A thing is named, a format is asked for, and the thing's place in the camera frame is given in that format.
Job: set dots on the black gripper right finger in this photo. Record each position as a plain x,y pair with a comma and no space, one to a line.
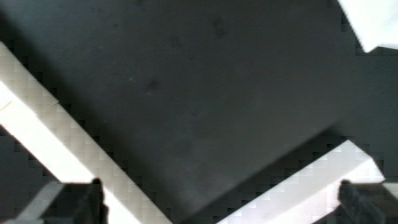
368,202

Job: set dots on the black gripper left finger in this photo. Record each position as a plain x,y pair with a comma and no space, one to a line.
66,204

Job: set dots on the white drawer box front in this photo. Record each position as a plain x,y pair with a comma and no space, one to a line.
295,203

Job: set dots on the white drawer frame cabinet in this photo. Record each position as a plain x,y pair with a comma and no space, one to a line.
372,15

